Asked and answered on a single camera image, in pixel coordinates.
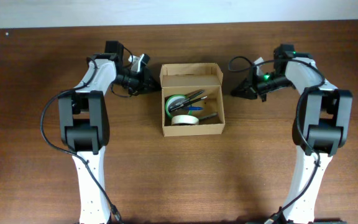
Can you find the cream masking tape roll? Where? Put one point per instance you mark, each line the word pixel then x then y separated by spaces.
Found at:
pixel 184 119

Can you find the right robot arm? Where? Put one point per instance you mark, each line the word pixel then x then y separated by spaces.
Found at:
pixel 319 129

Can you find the dark grey pen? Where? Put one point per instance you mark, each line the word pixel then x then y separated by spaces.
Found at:
pixel 187 98

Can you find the black pen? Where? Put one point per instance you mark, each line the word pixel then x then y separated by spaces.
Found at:
pixel 187 104

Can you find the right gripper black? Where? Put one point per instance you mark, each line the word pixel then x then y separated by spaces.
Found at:
pixel 253 88

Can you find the black and white marker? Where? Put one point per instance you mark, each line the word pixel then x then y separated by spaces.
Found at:
pixel 212 115

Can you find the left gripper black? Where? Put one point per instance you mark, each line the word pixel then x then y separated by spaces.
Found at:
pixel 142 83

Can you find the cardboard box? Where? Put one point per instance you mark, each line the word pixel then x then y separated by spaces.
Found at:
pixel 184 78

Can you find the blue ballpoint pen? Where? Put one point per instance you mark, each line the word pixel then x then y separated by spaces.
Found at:
pixel 193 108

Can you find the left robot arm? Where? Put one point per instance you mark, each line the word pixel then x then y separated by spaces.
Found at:
pixel 84 124

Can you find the green tape roll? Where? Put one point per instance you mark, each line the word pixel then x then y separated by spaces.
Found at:
pixel 172 100

